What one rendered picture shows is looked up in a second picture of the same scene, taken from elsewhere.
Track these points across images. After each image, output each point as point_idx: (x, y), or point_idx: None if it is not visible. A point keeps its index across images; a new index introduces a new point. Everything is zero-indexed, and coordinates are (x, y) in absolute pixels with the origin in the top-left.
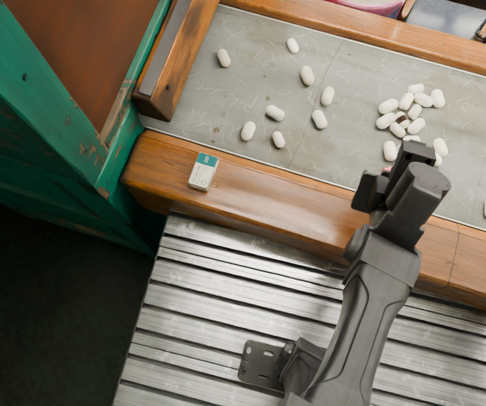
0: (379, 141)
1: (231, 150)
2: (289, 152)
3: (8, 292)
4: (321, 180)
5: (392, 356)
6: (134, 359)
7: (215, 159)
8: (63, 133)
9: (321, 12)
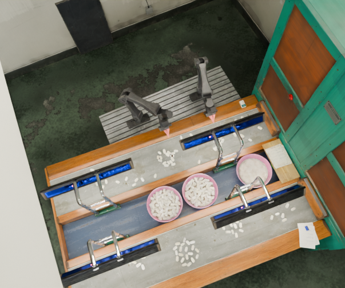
0: None
1: (242, 114)
2: (232, 120)
3: None
4: (222, 120)
5: (187, 107)
6: (226, 78)
7: (242, 106)
8: (260, 75)
9: (250, 148)
